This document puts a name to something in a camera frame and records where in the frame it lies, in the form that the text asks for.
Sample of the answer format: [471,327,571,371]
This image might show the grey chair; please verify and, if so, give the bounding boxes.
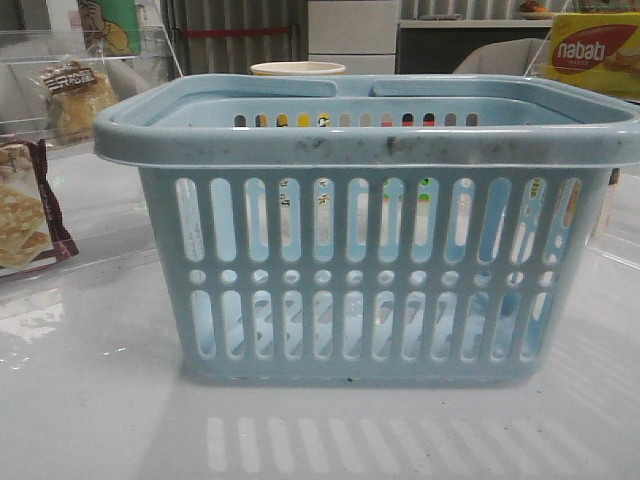
[454,38,549,76]

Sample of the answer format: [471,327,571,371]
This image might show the white cabinet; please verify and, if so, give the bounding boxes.
[308,1,400,74]

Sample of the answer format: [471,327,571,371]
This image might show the yellow nabati wafer box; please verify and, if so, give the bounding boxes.
[544,12,639,100]

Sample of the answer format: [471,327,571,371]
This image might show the clear acrylic shelf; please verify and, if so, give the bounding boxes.
[0,0,184,321]
[527,1,639,268]

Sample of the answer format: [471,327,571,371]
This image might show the clear acrylic left shelf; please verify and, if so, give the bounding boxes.
[0,0,184,321]

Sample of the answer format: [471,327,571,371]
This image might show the clear acrylic right shelf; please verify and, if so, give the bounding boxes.
[527,1,639,268]

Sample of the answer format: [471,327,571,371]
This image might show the packaged bread clear wrapper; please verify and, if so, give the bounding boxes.
[37,59,119,147]

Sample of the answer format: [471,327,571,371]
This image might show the brown cracker package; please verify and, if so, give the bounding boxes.
[1,141,79,278]

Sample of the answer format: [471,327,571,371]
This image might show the green yellow cartoon package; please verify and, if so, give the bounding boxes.
[76,0,141,55]

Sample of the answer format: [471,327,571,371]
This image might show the light blue plastic basket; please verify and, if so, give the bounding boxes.
[93,74,639,386]

